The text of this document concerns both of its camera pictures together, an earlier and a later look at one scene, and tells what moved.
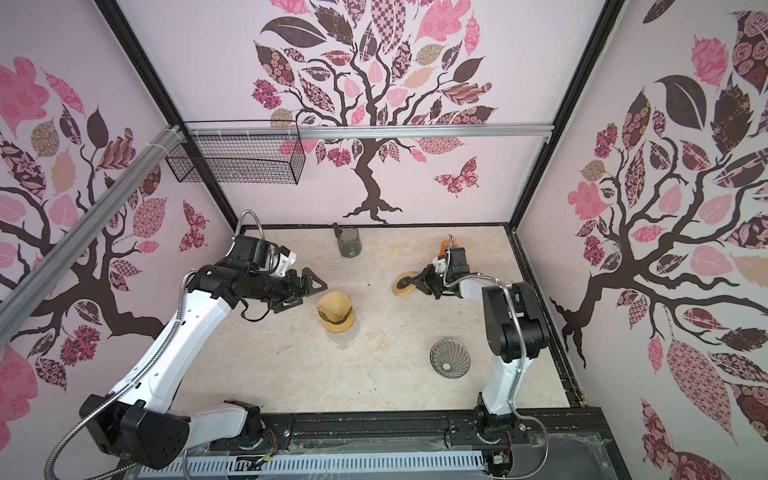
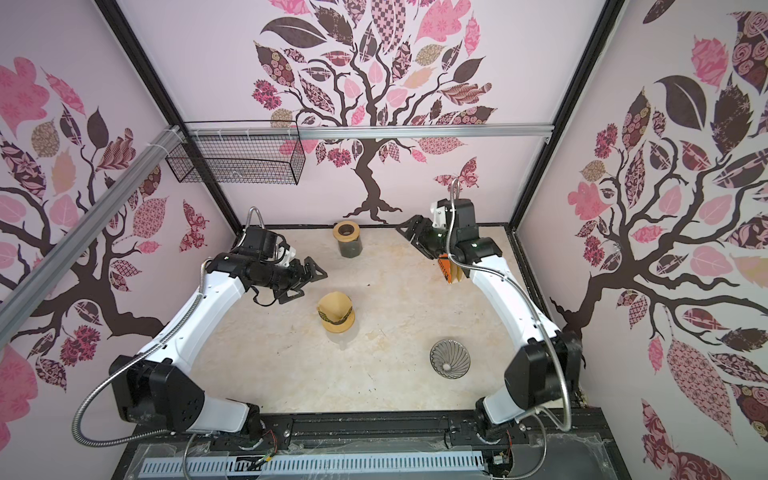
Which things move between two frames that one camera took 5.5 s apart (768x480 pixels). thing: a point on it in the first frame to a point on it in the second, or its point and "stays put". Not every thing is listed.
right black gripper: (426, 282) to (419, 238)
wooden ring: (403, 291) to (346, 238)
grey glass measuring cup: (348, 241) stays put
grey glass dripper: (450, 358) stays put
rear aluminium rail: (369, 130) stays put
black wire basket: (255, 152) stays put
